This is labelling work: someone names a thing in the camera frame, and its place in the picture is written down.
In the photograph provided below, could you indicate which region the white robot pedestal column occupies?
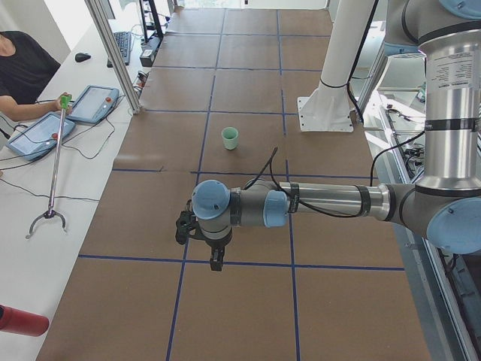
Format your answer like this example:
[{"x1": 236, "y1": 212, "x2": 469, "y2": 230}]
[{"x1": 298, "y1": 0, "x2": 377, "y2": 132}]

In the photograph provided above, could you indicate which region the red cylinder bottle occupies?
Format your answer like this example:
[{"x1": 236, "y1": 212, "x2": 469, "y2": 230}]
[{"x1": 1, "y1": 305, "x2": 50, "y2": 337}]

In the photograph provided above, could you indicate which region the black keyboard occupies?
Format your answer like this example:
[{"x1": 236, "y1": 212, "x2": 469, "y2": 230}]
[{"x1": 113, "y1": 32, "x2": 132, "y2": 65}]

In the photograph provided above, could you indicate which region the person's forearm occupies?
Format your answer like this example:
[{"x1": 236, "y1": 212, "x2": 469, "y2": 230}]
[{"x1": 0, "y1": 96, "x2": 61, "y2": 122}]

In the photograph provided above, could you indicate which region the aluminium frame post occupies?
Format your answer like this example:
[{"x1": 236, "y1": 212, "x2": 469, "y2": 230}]
[{"x1": 84, "y1": 0, "x2": 141, "y2": 115}]

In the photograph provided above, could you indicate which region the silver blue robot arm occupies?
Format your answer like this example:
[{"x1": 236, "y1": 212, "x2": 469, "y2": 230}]
[{"x1": 176, "y1": 1, "x2": 480, "y2": 271}]

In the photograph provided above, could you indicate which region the far blue teach pendant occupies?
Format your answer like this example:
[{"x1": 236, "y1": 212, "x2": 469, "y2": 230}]
[{"x1": 67, "y1": 85, "x2": 119, "y2": 124}]

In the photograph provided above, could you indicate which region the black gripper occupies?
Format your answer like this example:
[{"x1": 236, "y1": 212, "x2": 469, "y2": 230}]
[{"x1": 206, "y1": 240, "x2": 226, "y2": 272}]

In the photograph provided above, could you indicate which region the person in black shirt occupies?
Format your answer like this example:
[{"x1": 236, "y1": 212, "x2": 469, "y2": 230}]
[{"x1": 1, "y1": 31, "x2": 60, "y2": 105}]

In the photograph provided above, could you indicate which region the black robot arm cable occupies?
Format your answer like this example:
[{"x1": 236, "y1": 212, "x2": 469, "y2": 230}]
[{"x1": 243, "y1": 147, "x2": 425, "y2": 219}]

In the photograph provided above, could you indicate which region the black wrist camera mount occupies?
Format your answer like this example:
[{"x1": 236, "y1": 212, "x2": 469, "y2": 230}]
[{"x1": 175, "y1": 199, "x2": 204, "y2": 245}]

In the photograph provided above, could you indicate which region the near blue teach pendant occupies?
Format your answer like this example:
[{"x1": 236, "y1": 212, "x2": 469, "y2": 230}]
[{"x1": 6, "y1": 112, "x2": 60, "y2": 160}]

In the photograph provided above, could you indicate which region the blue teach pendant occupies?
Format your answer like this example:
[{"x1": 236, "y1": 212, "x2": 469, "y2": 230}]
[
  {"x1": 6, "y1": 112, "x2": 60, "y2": 160},
  {"x1": 67, "y1": 85, "x2": 119, "y2": 124}
]

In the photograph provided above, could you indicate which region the black computer mouse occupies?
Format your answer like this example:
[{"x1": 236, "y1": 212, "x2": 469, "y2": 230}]
[{"x1": 74, "y1": 53, "x2": 91, "y2": 63}]

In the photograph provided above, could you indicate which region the person's hand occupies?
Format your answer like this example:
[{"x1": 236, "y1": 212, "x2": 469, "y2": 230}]
[{"x1": 53, "y1": 93, "x2": 72, "y2": 114}]

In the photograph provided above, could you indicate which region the silver grabber reaching tool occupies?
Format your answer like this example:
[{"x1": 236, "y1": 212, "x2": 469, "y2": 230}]
[{"x1": 26, "y1": 110, "x2": 67, "y2": 239}]

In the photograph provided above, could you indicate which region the mint green cup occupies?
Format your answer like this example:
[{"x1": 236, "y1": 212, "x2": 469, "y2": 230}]
[{"x1": 221, "y1": 127, "x2": 239, "y2": 150}]

